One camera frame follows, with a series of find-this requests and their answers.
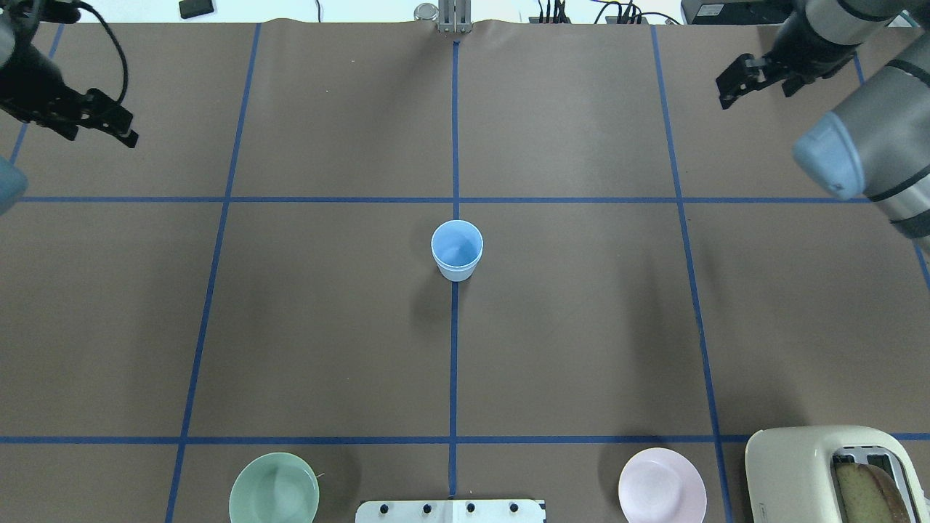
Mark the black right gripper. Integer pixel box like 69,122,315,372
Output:
716,7,865,110

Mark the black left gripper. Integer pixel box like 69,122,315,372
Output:
1,29,139,148

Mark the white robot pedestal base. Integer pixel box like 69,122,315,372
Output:
355,498,547,522

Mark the pink plastic bowl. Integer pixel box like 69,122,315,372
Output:
617,447,708,522

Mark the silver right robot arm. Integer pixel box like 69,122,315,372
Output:
716,1,929,251

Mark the green plastic bowl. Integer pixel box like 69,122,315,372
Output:
228,453,321,522

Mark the light blue cup robot-right side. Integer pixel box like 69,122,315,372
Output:
429,221,485,270

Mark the aluminium frame post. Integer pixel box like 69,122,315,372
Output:
436,0,474,34

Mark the cream two-slot toaster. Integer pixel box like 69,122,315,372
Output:
745,425,928,522

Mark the toasted bread slice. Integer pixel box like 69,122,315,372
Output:
834,463,911,522

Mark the black smartphone on table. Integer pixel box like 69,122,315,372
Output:
177,0,216,20

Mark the light blue cup robot-left side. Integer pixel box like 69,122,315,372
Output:
437,259,478,283

